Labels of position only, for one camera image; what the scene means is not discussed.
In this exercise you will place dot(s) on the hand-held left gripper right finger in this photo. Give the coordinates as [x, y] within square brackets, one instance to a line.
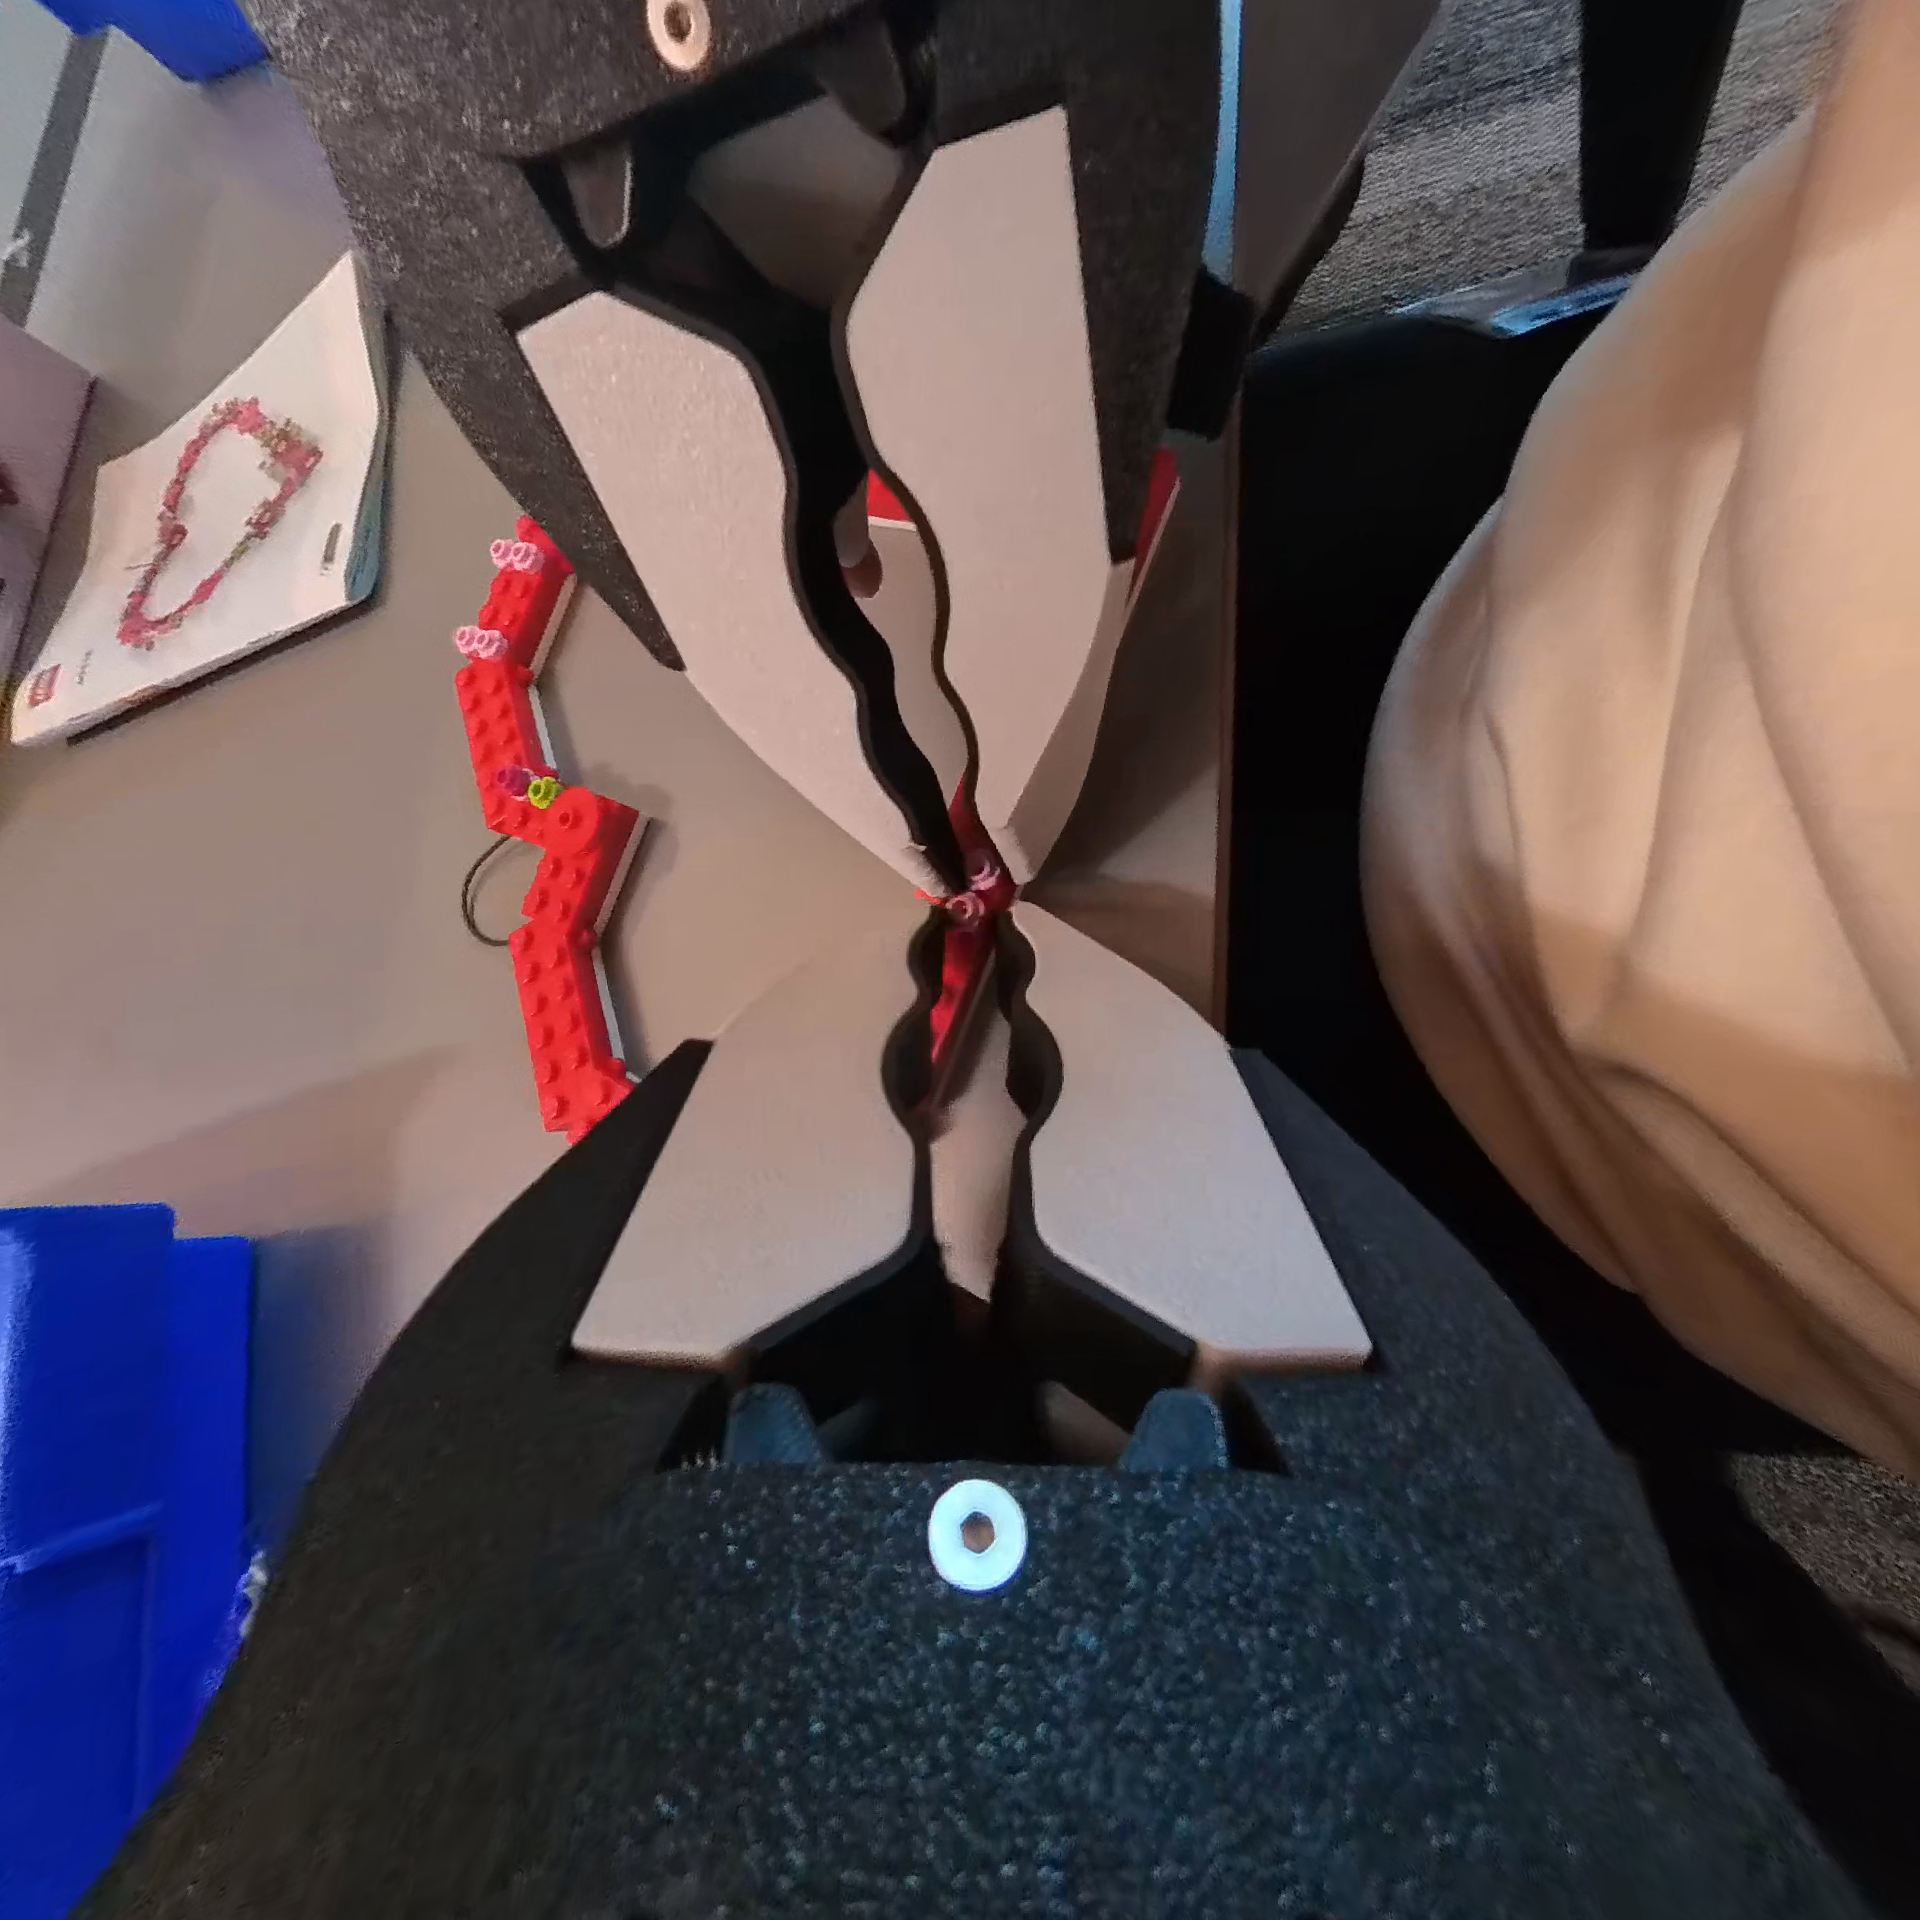
[1170, 1202]

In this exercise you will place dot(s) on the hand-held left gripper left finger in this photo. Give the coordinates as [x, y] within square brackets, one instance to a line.
[764, 1186]

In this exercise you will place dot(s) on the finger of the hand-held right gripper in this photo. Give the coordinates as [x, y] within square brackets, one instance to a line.
[1003, 452]
[690, 494]

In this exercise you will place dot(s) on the red brick heart frame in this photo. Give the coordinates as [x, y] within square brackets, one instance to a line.
[562, 901]

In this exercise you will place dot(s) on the pink flower brick piece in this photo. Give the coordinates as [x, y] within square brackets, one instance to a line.
[964, 887]

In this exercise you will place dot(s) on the grey desk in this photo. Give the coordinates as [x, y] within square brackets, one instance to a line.
[271, 932]

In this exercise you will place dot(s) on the blue plastic bin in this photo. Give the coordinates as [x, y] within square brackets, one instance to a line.
[164, 31]
[90, 1501]

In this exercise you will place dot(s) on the white instruction booklet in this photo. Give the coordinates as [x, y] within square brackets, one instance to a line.
[284, 452]

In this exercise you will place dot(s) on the person's beige clothing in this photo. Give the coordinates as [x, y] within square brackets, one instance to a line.
[1681, 750]

